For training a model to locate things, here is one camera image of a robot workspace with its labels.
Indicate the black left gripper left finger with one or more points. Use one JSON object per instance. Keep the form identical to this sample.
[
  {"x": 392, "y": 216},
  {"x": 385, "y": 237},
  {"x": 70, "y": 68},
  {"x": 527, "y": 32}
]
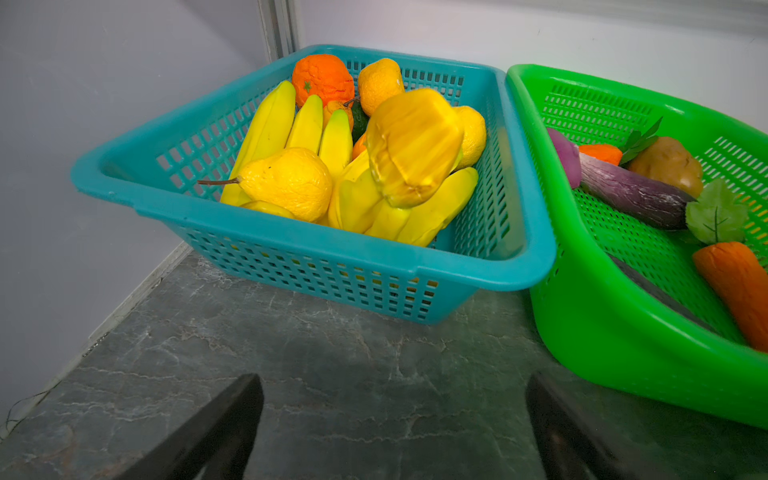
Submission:
[{"x": 215, "y": 443}]

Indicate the yellow toy pear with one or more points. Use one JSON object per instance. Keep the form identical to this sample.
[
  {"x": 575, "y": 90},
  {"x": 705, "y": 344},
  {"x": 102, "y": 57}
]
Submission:
[{"x": 295, "y": 179}]

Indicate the orange toy carrot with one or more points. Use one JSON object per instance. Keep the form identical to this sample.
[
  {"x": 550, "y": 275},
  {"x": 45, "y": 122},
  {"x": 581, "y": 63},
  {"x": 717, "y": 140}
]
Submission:
[
  {"x": 718, "y": 220},
  {"x": 603, "y": 152}
]

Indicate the orange toy tangerine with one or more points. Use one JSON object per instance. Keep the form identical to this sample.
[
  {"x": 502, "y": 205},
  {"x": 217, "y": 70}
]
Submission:
[{"x": 324, "y": 75}]

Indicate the yellow toy bell pepper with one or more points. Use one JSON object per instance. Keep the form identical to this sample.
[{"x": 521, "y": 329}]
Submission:
[{"x": 413, "y": 141}]

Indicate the purple toy sweet potato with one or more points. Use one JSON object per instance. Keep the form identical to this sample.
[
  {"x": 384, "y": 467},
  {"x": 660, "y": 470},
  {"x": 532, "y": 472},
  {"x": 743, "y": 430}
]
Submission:
[{"x": 650, "y": 201}]

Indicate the brown toy potato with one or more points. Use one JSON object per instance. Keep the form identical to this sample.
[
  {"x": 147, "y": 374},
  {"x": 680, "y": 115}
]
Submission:
[{"x": 669, "y": 162}]

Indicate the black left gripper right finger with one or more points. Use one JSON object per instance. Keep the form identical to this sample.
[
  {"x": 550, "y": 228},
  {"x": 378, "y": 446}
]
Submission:
[{"x": 574, "y": 444}]

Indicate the yellow toy lemon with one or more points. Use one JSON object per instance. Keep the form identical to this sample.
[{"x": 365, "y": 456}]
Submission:
[{"x": 475, "y": 136}]

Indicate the yellow toy banana bunch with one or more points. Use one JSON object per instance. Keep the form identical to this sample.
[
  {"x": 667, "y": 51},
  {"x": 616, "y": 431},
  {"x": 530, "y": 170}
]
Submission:
[{"x": 356, "y": 205}]

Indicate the green plastic basket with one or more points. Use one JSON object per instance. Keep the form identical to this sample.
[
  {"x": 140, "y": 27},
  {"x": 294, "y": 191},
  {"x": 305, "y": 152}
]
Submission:
[{"x": 623, "y": 305}]

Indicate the yellow-orange toy citrus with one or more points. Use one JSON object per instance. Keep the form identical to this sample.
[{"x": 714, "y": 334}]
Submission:
[{"x": 378, "y": 82}]

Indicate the teal plastic basket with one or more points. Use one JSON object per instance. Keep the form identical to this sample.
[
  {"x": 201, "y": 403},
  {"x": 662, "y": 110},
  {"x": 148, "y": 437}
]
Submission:
[{"x": 168, "y": 170}]

